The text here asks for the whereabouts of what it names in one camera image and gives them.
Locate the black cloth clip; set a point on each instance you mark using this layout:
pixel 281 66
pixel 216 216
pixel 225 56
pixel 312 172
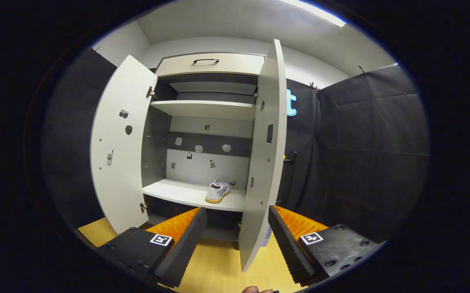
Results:
pixel 314 86
pixel 362 70

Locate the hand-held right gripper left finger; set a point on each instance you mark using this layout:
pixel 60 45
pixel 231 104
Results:
pixel 181 248

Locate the white cabinet door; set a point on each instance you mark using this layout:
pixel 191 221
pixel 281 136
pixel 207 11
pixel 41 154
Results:
pixel 261 171
pixel 117 171

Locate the white cabinet drawer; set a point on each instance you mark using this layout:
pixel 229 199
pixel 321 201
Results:
pixel 235 65

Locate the black backdrop cloth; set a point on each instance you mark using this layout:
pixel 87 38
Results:
pixel 365 154
pixel 72 134

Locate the white thick cabinet shelf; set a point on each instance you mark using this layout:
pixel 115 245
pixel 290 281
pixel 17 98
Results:
pixel 178 193

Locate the white shoe cabinet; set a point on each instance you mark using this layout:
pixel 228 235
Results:
pixel 194 167

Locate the white thin cabinet shelf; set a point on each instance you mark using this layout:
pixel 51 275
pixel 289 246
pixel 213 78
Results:
pixel 202 109

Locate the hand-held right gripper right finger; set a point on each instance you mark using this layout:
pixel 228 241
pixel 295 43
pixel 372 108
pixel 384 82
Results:
pixel 286 244

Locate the white canvas shoe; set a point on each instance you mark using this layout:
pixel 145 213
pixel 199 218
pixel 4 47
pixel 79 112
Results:
pixel 218 191

